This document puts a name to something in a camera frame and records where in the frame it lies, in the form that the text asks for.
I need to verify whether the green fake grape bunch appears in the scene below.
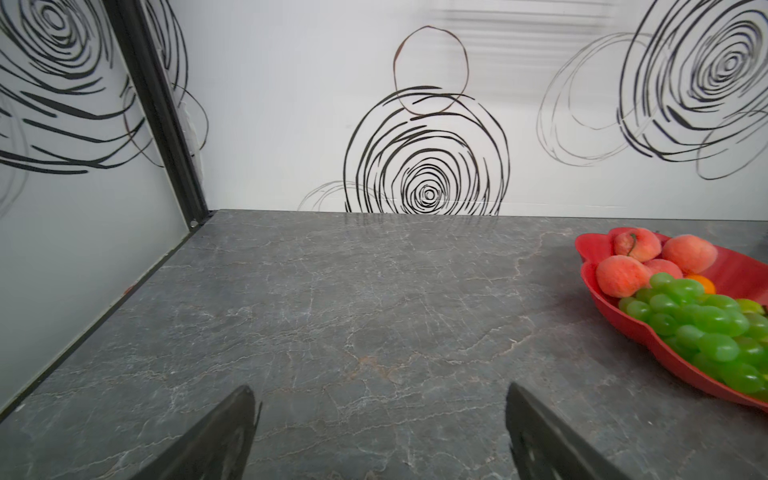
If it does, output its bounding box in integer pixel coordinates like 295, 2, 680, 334
618, 273, 767, 402

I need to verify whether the green fake lime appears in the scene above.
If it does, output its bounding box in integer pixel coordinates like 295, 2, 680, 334
736, 298, 766, 315

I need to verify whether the orange fake fruit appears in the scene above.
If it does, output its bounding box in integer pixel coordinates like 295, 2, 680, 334
685, 274, 717, 295

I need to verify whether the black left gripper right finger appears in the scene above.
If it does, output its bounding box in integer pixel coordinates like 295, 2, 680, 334
505, 382, 629, 480

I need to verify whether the red flower-shaped fruit bowl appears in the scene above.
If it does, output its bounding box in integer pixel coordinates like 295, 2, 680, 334
574, 227, 767, 412

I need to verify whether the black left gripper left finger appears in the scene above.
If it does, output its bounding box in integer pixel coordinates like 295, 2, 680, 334
132, 385, 262, 480

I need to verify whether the black corner frame post left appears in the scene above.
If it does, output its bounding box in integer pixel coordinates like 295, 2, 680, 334
104, 1, 210, 232

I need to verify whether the fake peach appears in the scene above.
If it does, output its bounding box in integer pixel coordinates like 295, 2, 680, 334
661, 234, 718, 274
596, 255, 651, 298
613, 228, 662, 263
644, 258, 684, 279

